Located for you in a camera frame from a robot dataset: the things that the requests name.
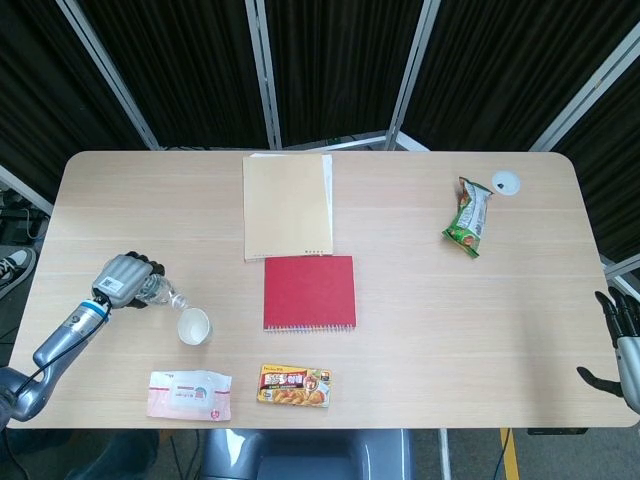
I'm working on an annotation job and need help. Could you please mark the yellow curry box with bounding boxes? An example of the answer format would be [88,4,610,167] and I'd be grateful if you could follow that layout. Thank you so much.
[256,363,334,409]

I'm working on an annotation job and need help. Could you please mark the white round cable grommet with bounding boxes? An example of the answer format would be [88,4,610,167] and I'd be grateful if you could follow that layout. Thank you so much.
[490,170,521,195]

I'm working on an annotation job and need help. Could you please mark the red spiral notebook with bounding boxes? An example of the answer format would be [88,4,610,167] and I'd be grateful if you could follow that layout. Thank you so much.
[262,255,358,335]

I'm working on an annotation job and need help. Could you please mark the black white sneaker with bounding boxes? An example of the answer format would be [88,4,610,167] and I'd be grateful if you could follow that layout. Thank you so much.
[0,247,39,301]

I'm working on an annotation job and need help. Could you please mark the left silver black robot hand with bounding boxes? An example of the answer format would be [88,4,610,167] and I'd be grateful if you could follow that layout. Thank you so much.
[89,251,167,309]

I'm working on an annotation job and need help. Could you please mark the clear plastic water bottle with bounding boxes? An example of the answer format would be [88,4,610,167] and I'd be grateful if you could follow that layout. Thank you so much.
[137,272,190,312]

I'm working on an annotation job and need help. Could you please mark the white paper cup green print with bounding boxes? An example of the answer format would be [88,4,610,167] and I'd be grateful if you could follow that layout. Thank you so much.
[177,306,215,347]

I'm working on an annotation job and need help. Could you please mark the green snack bag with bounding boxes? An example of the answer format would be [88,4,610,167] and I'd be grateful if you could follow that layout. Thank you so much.
[441,175,495,259]

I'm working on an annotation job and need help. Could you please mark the tan cover notebook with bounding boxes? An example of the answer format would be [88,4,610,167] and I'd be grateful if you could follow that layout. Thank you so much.
[242,153,335,262]

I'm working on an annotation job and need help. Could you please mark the white pink wet wipes pack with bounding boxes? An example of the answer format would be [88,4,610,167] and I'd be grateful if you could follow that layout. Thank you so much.
[145,368,234,422]

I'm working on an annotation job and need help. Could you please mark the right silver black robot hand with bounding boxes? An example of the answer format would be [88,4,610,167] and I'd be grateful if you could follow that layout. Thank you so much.
[576,286,640,416]

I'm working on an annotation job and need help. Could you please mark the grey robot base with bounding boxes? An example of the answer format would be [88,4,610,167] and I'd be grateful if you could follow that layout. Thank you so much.
[197,428,416,480]

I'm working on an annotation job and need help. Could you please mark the black pleated screen panel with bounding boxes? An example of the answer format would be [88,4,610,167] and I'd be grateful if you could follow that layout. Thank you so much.
[549,49,640,266]
[0,0,151,201]
[74,0,261,150]
[267,0,426,146]
[404,0,640,151]

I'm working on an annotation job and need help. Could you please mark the grey screen frame post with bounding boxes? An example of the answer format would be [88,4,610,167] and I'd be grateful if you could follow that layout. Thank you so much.
[384,0,437,151]
[529,19,640,151]
[244,0,285,150]
[54,0,162,150]

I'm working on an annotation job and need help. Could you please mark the white paper sheets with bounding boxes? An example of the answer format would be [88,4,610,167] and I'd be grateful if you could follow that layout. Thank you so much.
[322,153,335,216]

